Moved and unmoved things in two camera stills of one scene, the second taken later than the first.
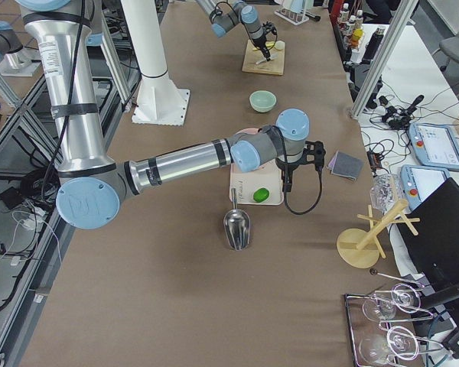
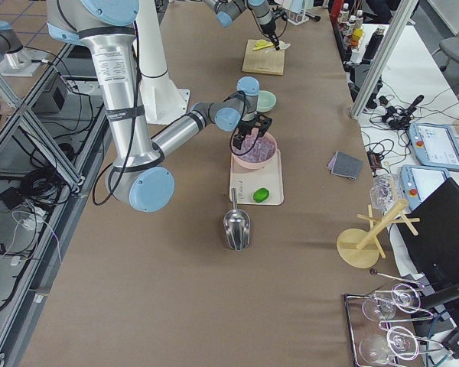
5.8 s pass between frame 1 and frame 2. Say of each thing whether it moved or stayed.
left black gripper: moved
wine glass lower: stayed
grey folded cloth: stayed
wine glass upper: stayed
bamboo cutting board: stayed
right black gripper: moved
